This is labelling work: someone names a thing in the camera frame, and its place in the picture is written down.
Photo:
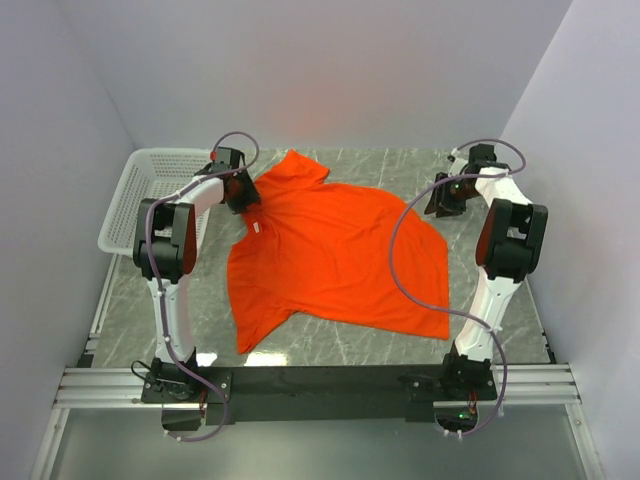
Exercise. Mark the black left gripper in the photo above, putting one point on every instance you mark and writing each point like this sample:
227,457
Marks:
251,195

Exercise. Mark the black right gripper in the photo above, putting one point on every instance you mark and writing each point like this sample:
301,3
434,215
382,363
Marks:
441,200

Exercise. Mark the orange t-shirt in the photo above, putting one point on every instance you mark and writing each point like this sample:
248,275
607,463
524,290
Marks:
336,251

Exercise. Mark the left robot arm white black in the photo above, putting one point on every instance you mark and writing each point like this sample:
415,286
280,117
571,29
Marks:
166,250

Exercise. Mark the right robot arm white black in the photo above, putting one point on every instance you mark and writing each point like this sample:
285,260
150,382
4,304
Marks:
507,251

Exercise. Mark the white perforated plastic basket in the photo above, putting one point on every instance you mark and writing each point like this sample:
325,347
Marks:
148,173

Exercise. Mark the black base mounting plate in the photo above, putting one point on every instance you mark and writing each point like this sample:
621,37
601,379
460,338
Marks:
288,393

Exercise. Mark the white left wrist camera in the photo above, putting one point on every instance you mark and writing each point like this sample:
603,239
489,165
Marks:
225,159

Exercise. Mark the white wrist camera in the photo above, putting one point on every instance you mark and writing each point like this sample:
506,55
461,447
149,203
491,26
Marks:
458,162
225,159

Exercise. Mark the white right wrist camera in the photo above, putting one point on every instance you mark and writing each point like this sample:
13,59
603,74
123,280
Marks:
458,162

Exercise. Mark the aluminium frame rail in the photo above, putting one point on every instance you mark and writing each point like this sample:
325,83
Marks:
117,388

